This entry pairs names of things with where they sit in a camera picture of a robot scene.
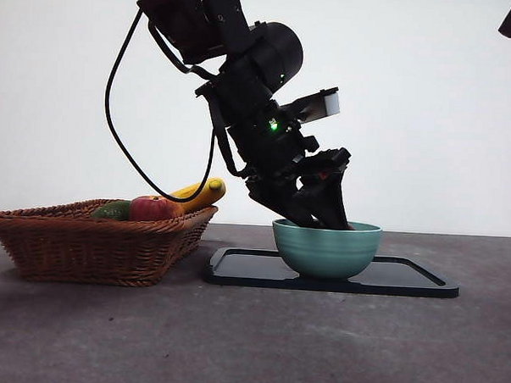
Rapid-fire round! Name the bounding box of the brown wicker basket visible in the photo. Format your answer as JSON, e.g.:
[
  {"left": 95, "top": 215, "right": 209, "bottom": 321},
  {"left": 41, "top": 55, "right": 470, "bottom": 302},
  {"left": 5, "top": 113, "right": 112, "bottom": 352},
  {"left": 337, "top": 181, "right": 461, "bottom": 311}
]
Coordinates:
[{"left": 0, "top": 195, "right": 219, "bottom": 291}]

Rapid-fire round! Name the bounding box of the yellow banana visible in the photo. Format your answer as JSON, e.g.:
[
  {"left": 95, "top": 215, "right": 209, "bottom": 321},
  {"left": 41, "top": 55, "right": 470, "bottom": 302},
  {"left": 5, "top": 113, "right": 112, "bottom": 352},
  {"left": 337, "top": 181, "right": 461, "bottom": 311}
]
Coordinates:
[{"left": 167, "top": 175, "right": 228, "bottom": 217}]

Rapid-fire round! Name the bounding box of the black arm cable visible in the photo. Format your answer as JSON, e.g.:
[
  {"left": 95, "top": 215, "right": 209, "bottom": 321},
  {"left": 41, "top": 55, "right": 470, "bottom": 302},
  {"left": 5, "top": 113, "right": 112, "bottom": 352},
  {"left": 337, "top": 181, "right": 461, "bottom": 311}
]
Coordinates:
[{"left": 100, "top": 6, "right": 231, "bottom": 202}]

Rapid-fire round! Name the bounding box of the teal ribbed bowl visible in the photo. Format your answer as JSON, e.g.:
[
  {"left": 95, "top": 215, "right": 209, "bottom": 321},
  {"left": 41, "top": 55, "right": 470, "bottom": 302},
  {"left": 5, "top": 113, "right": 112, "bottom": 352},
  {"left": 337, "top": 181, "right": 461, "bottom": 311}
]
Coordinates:
[{"left": 269, "top": 217, "right": 384, "bottom": 284}]

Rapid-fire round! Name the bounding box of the green fruit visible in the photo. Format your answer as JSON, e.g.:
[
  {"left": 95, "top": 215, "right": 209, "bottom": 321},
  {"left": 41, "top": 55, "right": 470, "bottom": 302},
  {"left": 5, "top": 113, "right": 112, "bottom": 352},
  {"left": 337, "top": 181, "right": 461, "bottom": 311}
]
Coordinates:
[{"left": 89, "top": 199, "right": 132, "bottom": 222}]

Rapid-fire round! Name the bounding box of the red apple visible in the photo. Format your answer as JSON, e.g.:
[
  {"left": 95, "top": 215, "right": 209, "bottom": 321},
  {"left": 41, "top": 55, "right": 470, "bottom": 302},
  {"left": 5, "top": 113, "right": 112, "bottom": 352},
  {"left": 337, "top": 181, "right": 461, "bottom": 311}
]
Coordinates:
[{"left": 128, "top": 194, "right": 184, "bottom": 224}]

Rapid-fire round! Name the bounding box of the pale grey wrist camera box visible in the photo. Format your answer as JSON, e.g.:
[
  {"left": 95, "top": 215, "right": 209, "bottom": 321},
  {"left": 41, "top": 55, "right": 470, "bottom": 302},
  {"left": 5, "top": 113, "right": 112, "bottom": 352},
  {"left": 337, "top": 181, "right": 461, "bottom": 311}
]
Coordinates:
[{"left": 279, "top": 85, "right": 342, "bottom": 125}]

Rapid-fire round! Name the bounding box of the dark green rectangular tray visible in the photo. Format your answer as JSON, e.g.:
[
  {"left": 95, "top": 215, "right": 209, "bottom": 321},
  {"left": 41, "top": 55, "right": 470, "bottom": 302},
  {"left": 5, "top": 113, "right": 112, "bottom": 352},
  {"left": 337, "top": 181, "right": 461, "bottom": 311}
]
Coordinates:
[{"left": 202, "top": 245, "right": 462, "bottom": 300}]

